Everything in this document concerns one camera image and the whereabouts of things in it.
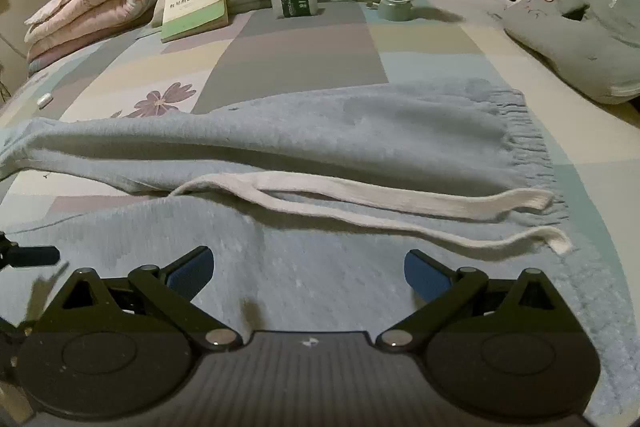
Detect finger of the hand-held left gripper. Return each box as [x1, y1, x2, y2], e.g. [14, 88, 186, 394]
[0, 314, 33, 358]
[0, 232, 61, 269]

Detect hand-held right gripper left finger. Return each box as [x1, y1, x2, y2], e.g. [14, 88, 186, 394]
[52, 246, 243, 352]

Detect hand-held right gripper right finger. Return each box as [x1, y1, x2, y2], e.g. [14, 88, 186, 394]
[375, 250, 571, 353]

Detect grey drawstring sweatpants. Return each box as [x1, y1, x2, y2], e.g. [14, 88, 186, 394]
[0, 79, 640, 427]

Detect grey plush cushion with hole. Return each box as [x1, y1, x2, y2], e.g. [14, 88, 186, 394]
[502, 0, 640, 105]

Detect green and white tissue packet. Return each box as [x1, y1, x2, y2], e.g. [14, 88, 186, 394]
[270, 0, 320, 18]

